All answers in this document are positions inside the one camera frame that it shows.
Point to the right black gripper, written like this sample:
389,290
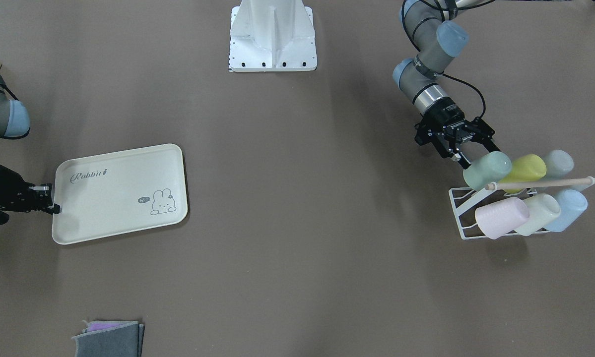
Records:
7,188

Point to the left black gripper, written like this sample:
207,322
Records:
442,112

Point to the green cup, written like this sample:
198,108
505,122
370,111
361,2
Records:
494,166

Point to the cream rabbit tray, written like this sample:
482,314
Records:
119,192

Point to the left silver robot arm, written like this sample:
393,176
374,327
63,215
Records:
431,28

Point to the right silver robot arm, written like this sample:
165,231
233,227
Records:
14,117

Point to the yellow cup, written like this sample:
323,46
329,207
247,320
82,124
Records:
529,167

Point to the pink cup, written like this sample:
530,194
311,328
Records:
501,217

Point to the grey blue cup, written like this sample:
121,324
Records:
558,164

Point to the cream white cup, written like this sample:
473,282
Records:
543,209

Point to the light blue cup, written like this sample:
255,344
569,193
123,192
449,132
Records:
573,204

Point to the grey folded cloth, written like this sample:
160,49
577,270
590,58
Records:
110,339

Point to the white wire cup rack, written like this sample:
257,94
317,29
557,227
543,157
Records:
464,201

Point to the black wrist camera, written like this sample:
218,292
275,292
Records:
425,134

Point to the white mounting post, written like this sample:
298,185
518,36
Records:
272,36

